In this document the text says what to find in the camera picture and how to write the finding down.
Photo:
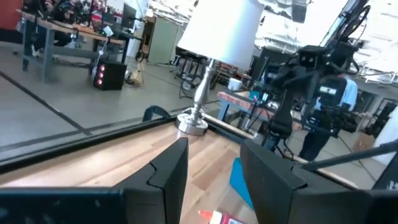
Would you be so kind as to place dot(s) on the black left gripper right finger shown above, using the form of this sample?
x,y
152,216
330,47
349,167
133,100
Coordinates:
x,y
267,186

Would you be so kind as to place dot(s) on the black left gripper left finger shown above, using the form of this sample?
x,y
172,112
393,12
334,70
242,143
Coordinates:
x,y
161,186

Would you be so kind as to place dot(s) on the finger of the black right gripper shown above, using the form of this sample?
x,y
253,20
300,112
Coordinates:
x,y
281,115

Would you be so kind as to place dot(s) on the large red food coloring bottle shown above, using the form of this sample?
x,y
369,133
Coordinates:
x,y
224,219

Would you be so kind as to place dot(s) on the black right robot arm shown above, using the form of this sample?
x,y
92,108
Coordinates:
x,y
339,56

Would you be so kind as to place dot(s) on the teal plastic bin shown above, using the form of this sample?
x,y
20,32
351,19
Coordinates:
x,y
239,183

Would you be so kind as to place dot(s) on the blue-legged red top table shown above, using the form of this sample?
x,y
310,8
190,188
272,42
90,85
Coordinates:
x,y
236,99

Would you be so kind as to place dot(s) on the person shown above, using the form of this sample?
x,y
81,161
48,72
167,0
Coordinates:
x,y
350,93

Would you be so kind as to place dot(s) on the black rig pole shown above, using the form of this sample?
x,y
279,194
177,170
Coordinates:
x,y
348,157

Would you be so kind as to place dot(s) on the white shade silver table lamp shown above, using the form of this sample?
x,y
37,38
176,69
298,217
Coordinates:
x,y
220,31

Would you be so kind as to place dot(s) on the black computer tower red lights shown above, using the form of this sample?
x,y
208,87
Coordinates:
x,y
113,76

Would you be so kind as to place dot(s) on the grey-green cabinet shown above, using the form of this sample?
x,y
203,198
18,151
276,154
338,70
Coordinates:
x,y
163,40

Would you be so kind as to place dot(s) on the black computer monitor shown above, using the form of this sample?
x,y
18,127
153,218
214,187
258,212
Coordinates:
x,y
128,15

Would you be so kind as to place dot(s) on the wooden top workbench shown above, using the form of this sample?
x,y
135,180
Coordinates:
x,y
62,27

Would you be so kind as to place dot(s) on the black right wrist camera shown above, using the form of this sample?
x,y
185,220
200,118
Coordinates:
x,y
308,57

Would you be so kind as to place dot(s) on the black table edge rail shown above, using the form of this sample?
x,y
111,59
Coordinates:
x,y
77,144

